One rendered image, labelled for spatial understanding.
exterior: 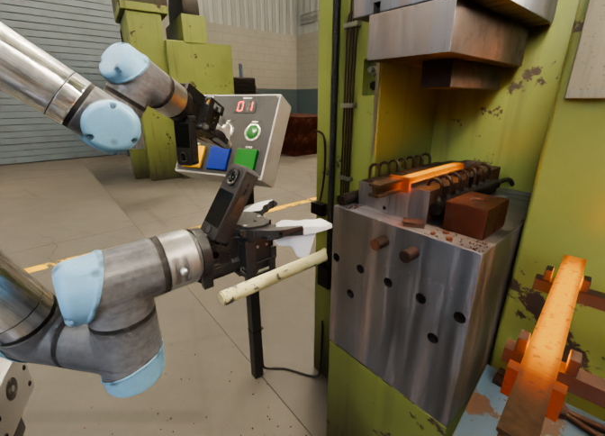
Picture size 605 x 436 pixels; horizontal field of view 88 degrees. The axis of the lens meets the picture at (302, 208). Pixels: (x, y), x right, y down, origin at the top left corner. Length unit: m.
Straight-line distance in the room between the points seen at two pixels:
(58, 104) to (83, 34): 7.88
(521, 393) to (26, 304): 0.52
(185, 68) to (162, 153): 1.29
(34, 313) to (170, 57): 4.90
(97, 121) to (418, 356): 0.79
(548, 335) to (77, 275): 0.52
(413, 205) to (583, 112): 0.35
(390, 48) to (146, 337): 0.71
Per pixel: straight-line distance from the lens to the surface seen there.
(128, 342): 0.45
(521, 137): 1.17
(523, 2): 0.90
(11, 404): 0.75
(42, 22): 8.39
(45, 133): 8.29
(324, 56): 1.14
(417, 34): 0.77
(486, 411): 0.75
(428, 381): 0.89
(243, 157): 0.99
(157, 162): 5.36
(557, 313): 0.53
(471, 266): 0.69
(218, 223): 0.45
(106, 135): 0.54
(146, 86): 0.69
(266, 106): 1.03
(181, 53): 5.31
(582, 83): 0.78
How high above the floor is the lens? 1.18
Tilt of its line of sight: 19 degrees down
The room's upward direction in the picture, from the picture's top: straight up
